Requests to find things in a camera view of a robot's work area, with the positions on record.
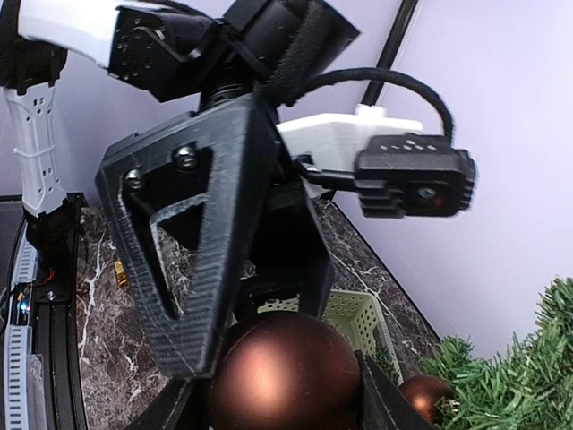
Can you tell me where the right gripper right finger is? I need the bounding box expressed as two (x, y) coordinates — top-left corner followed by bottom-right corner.
(355, 351), (433, 430)

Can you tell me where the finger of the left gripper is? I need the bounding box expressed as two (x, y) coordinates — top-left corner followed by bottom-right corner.
(250, 263), (334, 318)
(95, 107), (283, 380)

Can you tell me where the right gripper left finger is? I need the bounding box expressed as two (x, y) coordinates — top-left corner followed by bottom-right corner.
(129, 379), (201, 430)

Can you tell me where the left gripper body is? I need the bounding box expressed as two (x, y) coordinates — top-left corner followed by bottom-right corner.
(96, 96), (337, 297)

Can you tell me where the red ball ornament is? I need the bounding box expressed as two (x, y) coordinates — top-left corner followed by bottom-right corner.
(398, 374), (455, 424)
(205, 311), (361, 429)

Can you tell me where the small green christmas tree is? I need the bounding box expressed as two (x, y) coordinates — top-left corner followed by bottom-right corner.
(422, 278), (572, 429)

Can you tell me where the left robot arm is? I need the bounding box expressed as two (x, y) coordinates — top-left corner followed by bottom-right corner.
(1, 1), (359, 379)

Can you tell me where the beige plastic basket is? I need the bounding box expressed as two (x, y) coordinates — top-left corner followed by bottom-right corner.
(257, 288), (404, 386)

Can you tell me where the gold gift box ornament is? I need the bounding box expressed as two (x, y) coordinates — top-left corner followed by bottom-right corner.
(114, 260), (129, 288)

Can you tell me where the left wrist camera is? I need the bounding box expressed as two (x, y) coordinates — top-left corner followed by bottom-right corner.
(278, 105), (477, 219)

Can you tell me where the black front rail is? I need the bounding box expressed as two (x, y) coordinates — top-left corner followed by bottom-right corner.
(1, 220), (87, 429)

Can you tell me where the left black frame post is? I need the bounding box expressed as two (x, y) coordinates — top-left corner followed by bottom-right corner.
(361, 0), (419, 106)

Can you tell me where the white cable duct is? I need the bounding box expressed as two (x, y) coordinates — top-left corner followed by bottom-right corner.
(4, 239), (47, 429)

